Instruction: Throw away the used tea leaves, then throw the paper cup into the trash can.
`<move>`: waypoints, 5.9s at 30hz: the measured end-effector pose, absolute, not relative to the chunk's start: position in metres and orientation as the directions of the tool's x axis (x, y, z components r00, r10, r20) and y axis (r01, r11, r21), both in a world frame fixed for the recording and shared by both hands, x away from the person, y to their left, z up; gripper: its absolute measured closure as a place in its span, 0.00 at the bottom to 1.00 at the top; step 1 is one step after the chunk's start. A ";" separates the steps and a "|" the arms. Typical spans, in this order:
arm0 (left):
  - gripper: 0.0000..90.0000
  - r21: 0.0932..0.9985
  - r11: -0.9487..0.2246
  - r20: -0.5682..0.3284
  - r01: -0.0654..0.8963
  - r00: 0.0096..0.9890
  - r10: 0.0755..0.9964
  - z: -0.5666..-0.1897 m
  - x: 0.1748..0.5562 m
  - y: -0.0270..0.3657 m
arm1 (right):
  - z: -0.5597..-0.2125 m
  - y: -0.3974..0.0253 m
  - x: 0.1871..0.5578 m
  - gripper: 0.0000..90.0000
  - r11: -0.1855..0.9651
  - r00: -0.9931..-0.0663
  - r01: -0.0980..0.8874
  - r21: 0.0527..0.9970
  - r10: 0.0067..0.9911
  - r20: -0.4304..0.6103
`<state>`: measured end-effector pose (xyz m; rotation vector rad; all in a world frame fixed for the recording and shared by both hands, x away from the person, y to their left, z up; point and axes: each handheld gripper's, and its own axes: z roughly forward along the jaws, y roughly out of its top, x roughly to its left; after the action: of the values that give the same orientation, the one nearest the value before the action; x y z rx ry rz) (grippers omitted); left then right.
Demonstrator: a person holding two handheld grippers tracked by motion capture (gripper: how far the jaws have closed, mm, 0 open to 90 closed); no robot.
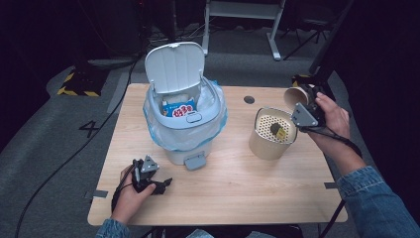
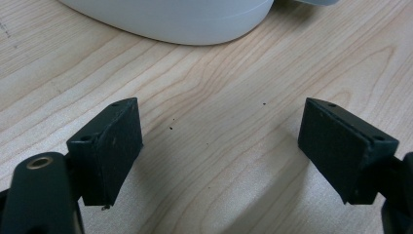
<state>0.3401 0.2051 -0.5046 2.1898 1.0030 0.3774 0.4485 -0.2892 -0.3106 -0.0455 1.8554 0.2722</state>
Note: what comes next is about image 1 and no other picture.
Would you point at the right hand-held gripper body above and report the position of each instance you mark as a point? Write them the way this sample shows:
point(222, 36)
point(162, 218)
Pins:
point(305, 117)

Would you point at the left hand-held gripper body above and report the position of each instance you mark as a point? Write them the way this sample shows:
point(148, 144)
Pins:
point(145, 168)

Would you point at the brown paper cup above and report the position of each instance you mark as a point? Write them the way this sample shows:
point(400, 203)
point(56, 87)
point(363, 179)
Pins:
point(294, 97)

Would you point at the used tea bag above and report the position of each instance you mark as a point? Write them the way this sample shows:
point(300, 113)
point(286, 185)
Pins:
point(278, 130)

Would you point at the beige strainer container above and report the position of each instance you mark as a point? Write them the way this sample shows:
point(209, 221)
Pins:
point(264, 148)

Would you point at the blue snack box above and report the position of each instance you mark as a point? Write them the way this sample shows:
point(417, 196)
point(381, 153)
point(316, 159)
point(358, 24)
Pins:
point(181, 109)

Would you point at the white and blue pedal bin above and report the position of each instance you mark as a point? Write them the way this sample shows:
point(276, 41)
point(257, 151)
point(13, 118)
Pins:
point(175, 66)

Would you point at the person's right hand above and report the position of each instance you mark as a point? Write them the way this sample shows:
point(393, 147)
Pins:
point(336, 122)

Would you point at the person's left hand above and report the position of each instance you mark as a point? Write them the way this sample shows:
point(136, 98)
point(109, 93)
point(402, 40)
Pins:
point(127, 201)

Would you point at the black stand with striped base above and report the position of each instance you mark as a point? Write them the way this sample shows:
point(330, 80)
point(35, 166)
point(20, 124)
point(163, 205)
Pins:
point(84, 84)
point(325, 49)

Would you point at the clear plastic bin liner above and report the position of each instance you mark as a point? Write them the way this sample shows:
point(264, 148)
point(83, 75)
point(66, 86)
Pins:
point(185, 139)

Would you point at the grey tape strip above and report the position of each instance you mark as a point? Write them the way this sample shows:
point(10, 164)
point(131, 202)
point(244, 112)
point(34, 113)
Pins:
point(97, 194)
point(331, 185)

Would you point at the black tripod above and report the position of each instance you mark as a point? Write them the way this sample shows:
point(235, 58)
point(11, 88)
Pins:
point(307, 34)

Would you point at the person's jeans lap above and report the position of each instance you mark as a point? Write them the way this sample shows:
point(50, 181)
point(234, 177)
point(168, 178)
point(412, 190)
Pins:
point(231, 234)

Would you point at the white desk frame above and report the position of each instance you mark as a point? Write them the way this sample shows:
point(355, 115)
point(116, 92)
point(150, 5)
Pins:
point(242, 10)

